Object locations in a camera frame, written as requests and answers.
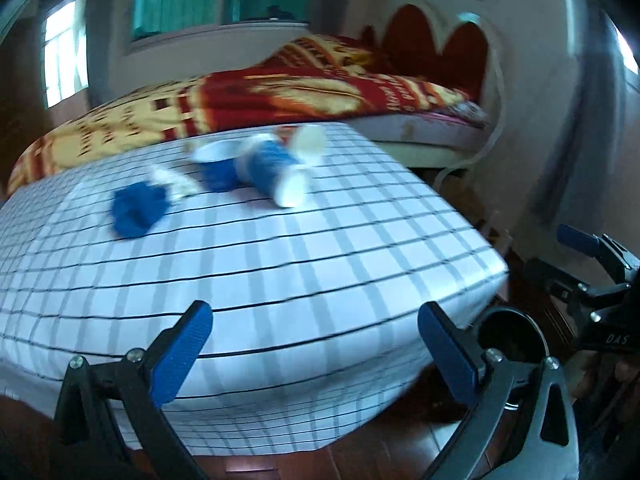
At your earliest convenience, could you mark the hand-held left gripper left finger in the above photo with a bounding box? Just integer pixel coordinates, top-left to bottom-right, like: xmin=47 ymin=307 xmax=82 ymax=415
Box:
xmin=54 ymin=300 xmax=216 ymax=480

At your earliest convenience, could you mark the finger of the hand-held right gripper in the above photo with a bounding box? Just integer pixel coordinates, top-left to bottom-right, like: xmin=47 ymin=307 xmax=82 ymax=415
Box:
xmin=525 ymin=257 xmax=632 ymax=322
xmin=556 ymin=224 xmax=640 ymax=283

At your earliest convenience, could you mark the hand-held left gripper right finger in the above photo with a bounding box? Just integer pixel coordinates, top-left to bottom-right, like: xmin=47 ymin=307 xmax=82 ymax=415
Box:
xmin=417 ymin=301 xmax=581 ymax=480

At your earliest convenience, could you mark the black trash bin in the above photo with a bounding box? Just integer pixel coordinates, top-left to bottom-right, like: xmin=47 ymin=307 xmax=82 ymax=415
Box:
xmin=477 ymin=307 xmax=549 ymax=377

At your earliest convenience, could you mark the blue cloth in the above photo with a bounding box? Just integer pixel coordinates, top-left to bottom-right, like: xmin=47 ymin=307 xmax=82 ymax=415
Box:
xmin=111 ymin=182 xmax=169 ymax=236

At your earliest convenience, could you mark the cream cloth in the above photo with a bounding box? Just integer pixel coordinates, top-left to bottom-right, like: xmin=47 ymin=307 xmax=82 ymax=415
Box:
xmin=150 ymin=165 xmax=199 ymax=199

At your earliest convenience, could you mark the blue paper bowl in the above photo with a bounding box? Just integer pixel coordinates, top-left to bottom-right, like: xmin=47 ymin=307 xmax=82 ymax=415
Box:
xmin=192 ymin=142 xmax=242 ymax=193

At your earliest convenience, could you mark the blue paper cup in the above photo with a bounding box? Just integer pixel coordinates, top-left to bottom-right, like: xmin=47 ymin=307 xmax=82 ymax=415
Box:
xmin=235 ymin=140 xmax=308 ymax=209

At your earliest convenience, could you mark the white paper cup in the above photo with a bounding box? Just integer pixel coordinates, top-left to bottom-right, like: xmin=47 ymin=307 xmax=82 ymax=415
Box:
xmin=290 ymin=125 xmax=327 ymax=167

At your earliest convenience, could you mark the person's right hand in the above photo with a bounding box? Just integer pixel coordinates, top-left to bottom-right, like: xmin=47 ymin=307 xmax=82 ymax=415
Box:
xmin=575 ymin=350 xmax=640 ymax=403

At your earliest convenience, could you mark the grey blue curtain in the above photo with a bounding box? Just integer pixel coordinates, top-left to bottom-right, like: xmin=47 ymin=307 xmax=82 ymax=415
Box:
xmin=562 ymin=0 xmax=640 ymax=226

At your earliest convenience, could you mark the white checkered tablecloth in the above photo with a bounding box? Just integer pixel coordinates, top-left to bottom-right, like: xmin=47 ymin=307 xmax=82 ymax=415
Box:
xmin=0 ymin=122 xmax=511 ymax=453

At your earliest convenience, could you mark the floral pillow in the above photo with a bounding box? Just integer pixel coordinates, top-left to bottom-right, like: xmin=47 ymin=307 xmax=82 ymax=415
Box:
xmin=440 ymin=100 xmax=491 ymax=127

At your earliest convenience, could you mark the bright side window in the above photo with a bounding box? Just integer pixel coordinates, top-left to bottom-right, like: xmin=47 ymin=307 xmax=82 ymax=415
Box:
xmin=612 ymin=25 xmax=640 ymax=77

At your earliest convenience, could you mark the red scalloped headboard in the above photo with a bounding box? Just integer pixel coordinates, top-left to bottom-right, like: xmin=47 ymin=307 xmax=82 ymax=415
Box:
xmin=360 ymin=2 xmax=506 ymax=107

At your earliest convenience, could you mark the red and yellow printed blanket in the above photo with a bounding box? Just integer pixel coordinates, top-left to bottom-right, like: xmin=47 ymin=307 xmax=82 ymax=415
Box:
xmin=7 ymin=35 xmax=476 ymax=196

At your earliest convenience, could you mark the small bright window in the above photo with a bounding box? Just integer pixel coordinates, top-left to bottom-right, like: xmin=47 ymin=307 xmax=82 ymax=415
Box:
xmin=40 ymin=0 xmax=91 ymax=109

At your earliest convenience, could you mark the bed mattress and frame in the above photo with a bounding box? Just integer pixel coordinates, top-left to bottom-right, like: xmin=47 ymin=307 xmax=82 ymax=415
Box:
xmin=350 ymin=110 xmax=495 ymax=163

